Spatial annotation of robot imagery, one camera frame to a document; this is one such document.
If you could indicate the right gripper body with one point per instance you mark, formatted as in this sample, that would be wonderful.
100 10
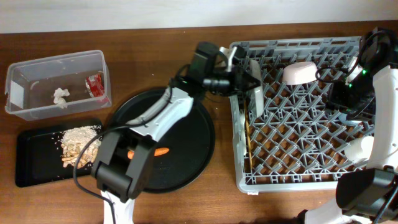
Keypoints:
356 99

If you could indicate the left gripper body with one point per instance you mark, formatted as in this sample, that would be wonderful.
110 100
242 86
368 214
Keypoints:
219 83

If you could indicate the wooden chopstick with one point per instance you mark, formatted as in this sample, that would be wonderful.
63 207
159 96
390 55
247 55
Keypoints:
248 139

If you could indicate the blue cup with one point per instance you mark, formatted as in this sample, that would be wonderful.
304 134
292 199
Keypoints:
348 122

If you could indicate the grey plate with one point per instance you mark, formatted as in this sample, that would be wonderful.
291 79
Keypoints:
257 93

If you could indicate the white cup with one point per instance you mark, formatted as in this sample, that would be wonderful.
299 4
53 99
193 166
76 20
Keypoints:
357 149

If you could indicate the white plastic fork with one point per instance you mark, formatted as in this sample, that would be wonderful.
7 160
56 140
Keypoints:
242 131

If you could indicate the pink bowl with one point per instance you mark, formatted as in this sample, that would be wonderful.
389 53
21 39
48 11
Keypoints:
299 73

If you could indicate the red sauce packet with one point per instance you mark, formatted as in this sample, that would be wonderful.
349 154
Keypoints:
94 85

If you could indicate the rice and nut scraps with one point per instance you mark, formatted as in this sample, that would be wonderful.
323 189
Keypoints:
73 140

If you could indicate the white napkin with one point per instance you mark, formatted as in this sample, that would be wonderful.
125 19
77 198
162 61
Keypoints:
59 97

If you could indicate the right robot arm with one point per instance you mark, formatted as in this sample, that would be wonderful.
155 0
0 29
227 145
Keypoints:
369 195

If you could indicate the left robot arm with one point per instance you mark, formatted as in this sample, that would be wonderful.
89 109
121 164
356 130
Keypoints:
125 156

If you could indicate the grey plastic dishwasher rack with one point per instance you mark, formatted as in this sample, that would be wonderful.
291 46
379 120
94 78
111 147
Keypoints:
297 143

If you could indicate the clear plastic waste bin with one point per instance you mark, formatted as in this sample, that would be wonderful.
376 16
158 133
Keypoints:
30 85

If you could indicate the round black serving tray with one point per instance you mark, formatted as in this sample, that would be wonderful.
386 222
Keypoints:
191 143

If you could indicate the orange carrot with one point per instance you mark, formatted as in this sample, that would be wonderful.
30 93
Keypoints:
158 152

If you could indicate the black rectangular tray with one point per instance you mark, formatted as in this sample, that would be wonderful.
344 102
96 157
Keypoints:
39 153

